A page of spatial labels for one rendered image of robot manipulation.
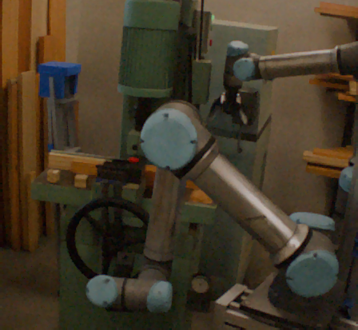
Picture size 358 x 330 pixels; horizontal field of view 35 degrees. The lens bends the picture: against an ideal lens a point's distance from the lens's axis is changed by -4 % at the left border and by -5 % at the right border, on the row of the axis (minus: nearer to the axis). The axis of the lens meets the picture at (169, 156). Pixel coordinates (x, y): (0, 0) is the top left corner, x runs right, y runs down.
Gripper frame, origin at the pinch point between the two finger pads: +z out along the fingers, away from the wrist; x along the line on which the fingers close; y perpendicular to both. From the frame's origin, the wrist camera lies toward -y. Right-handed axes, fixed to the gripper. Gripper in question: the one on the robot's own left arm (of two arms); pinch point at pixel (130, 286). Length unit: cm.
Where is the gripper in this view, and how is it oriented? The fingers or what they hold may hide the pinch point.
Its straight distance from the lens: 171.2
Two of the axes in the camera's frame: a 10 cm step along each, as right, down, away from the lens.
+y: -0.8, 9.7, -2.3
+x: 9.9, 0.5, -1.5
